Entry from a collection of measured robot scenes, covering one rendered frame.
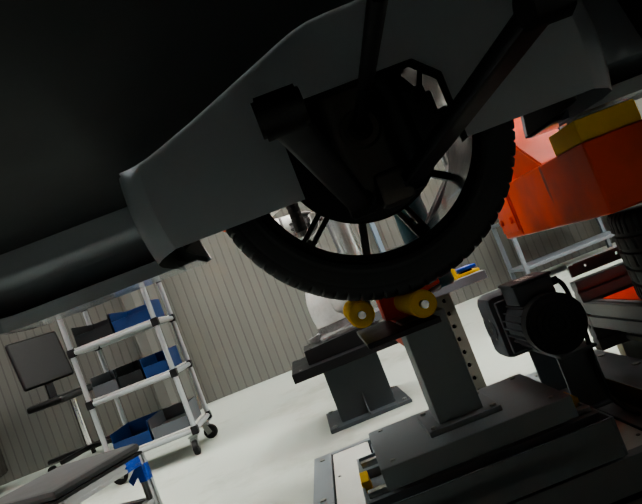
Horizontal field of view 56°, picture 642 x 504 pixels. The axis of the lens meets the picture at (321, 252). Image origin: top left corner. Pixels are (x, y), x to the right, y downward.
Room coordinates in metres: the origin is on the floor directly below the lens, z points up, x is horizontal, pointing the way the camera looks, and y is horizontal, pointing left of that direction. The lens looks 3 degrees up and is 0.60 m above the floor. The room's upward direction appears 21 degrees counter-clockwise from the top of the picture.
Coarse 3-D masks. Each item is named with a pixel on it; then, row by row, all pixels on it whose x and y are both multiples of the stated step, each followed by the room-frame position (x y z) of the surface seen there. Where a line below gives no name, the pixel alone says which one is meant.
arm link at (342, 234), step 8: (328, 224) 2.67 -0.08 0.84; (336, 224) 2.65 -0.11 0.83; (344, 224) 2.66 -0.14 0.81; (336, 232) 2.66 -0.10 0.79; (344, 232) 2.66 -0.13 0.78; (352, 232) 2.69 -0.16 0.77; (336, 240) 2.68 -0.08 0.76; (344, 240) 2.67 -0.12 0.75; (352, 240) 2.68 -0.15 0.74; (336, 248) 2.71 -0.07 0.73; (344, 248) 2.68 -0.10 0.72; (352, 248) 2.68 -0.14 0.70
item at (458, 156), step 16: (432, 80) 1.33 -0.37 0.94; (432, 96) 1.39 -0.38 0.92; (464, 144) 1.30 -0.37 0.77; (448, 160) 1.46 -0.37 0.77; (464, 160) 1.29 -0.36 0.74; (432, 176) 1.42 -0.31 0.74; (448, 176) 1.42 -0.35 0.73; (464, 176) 1.26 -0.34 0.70; (448, 192) 1.39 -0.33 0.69; (464, 192) 1.23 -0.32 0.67; (448, 208) 1.26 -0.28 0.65; (272, 224) 1.22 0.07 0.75; (416, 224) 1.42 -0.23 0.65; (432, 224) 1.32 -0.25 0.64; (288, 240) 1.22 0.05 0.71; (304, 240) 1.41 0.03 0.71; (368, 240) 1.41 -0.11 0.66; (416, 240) 1.23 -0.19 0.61; (320, 256) 1.22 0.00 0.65; (336, 256) 1.22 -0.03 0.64; (352, 256) 1.22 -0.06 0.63; (368, 256) 1.22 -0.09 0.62; (384, 256) 1.22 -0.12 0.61
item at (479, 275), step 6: (480, 270) 2.07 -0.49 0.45; (468, 276) 2.05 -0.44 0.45; (474, 276) 2.05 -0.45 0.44; (480, 276) 2.05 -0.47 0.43; (486, 276) 2.05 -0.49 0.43; (456, 282) 2.05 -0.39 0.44; (462, 282) 2.05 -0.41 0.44; (468, 282) 2.05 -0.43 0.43; (474, 282) 2.05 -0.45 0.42; (444, 288) 2.05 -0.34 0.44; (450, 288) 2.05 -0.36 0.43; (456, 288) 2.05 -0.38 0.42; (438, 294) 2.05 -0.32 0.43; (444, 294) 2.05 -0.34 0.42; (378, 312) 2.04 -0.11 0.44; (378, 318) 2.04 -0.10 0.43
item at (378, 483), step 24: (576, 408) 1.24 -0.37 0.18; (552, 432) 1.21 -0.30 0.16; (576, 432) 1.16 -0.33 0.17; (600, 432) 1.16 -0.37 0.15; (480, 456) 1.22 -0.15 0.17; (504, 456) 1.21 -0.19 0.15; (528, 456) 1.16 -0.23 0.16; (552, 456) 1.16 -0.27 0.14; (576, 456) 1.16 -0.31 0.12; (600, 456) 1.16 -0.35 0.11; (360, 480) 1.32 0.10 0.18; (432, 480) 1.21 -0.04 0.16; (456, 480) 1.16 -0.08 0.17; (480, 480) 1.16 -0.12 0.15; (504, 480) 1.16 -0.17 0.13; (528, 480) 1.16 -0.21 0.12; (552, 480) 1.16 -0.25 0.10
